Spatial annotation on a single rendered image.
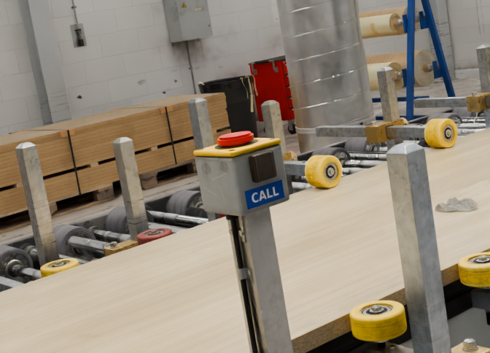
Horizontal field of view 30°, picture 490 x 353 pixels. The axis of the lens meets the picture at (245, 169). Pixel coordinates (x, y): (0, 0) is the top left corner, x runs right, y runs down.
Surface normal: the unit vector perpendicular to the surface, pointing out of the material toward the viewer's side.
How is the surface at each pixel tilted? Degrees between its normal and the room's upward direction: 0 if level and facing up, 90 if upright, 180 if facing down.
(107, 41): 90
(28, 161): 90
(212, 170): 90
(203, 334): 0
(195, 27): 90
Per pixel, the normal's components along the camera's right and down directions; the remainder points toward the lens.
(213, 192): -0.77, 0.23
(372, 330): -0.39, 0.22
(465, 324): 0.62, 0.04
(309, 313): -0.16, -0.97
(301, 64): -0.62, 0.23
